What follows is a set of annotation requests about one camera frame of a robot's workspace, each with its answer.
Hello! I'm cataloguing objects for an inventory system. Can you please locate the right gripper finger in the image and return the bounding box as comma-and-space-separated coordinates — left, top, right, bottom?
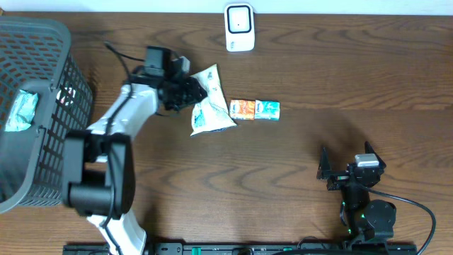
316, 147, 332, 179
365, 141, 386, 168

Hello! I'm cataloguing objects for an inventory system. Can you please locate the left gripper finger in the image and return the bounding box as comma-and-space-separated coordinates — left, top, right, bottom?
184, 86, 207, 106
184, 76, 200, 89

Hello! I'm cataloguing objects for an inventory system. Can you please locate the large white wet-wipes pack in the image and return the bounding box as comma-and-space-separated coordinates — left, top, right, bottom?
190, 64, 236, 136

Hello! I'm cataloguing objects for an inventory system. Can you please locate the orange Kleenex tissue pack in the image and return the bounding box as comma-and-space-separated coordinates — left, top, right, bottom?
229, 99, 256, 120

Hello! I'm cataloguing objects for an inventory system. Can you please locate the green Kleenex tissue pack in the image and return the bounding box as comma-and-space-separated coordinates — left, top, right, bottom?
254, 100, 280, 120

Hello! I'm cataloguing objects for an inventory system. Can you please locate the teal crinkled snack packet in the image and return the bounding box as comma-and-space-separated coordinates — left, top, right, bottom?
5, 90, 39, 132

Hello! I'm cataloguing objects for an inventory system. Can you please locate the small dark green box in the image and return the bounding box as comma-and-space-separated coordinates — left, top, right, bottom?
56, 87, 76, 106

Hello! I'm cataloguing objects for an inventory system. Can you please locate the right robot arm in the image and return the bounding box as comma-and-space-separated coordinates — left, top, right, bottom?
316, 142, 396, 250

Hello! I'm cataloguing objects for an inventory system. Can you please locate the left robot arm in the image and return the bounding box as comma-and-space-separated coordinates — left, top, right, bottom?
61, 46, 207, 254

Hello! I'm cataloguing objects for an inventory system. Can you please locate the white barcode scanner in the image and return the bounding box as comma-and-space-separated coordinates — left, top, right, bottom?
224, 3, 256, 52

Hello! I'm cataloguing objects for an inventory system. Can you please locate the grey plastic mesh basket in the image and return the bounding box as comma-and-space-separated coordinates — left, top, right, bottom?
1, 16, 93, 213

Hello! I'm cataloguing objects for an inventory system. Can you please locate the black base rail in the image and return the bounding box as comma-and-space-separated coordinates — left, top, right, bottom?
62, 242, 418, 255

